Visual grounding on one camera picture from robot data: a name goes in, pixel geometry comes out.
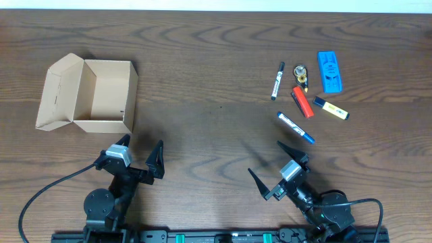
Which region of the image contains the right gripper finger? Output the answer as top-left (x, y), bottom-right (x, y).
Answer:
top-left (248, 168), bottom-right (271, 199)
top-left (277, 141), bottom-right (308, 165)

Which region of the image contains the blue white marker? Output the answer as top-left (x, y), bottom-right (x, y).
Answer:
top-left (277, 111), bottom-right (315, 144)

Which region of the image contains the brown cardboard box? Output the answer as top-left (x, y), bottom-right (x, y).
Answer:
top-left (35, 53), bottom-right (138, 133)

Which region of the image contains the yellow highlighter pen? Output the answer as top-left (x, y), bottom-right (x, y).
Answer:
top-left (313, 97), bottom-right (350, 120)

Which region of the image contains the red black stapler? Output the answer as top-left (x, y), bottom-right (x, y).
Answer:
top-left (291, 86), bottom-right (315, 119)

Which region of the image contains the black white marker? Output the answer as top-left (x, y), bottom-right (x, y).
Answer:
top-left (271, 61), bottom-right (285, 101)

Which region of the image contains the blue plastic case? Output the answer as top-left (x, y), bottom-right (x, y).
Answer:
top-left (317, 51), bottom-right (343, 93)

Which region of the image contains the clear correction tape dispenser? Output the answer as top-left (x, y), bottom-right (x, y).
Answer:
top-left (293, 64), bottom-right (308, 92)

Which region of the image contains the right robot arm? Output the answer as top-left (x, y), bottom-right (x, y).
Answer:
top-left (248, 142), bottom-right (361, 242)

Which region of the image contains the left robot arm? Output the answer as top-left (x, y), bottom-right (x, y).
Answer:
top-left (84, 134), bottom-right (165, 243)

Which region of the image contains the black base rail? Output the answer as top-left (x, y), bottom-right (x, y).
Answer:
top-left (51, 227), bottom-right (391, 243)

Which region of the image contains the left black cable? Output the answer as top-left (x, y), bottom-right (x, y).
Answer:
top-left (18, 163), bottom-right (96, 243)

